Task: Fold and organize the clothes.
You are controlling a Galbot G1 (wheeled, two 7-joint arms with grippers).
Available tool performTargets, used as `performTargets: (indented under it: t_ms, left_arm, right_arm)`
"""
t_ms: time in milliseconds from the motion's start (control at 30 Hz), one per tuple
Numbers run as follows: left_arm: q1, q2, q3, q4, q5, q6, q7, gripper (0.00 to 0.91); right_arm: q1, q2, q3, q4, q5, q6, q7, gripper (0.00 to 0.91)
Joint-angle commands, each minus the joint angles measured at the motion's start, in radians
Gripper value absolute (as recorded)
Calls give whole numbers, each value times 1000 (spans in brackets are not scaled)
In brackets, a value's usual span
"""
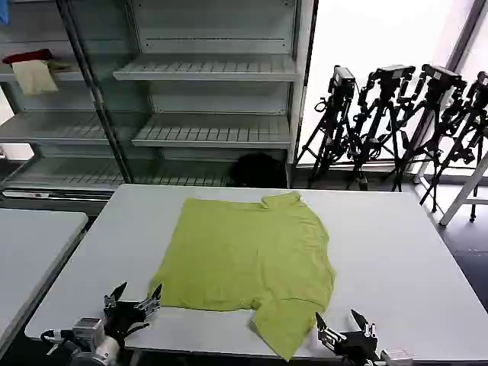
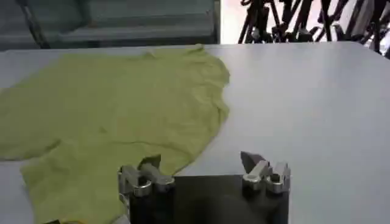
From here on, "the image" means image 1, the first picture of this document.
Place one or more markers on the white metal frame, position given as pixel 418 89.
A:
pixel 469 183

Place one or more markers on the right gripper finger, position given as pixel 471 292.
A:
pixel 366 328
pixel 326 335

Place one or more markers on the white side table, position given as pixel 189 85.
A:
pixel 30 248

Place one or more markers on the black tripod with camera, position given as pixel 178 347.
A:
pixel 470 129
pixel 434 110
pixel 335 114
pixel 381 110

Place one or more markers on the black bag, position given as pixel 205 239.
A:
pixel 259 169

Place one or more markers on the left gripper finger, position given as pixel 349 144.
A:
pixel 113 296
pixel 152 299

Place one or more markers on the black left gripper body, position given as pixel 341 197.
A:
pixel 124 316

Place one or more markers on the grey shelf with cloths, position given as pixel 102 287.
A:
pixel 34 126

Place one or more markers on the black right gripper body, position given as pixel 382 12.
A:
pixel 358 348

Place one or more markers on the grey shelf unit glass door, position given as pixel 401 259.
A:
pixel 213 72

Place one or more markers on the green t-shirt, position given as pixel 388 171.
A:
pixel 244 259

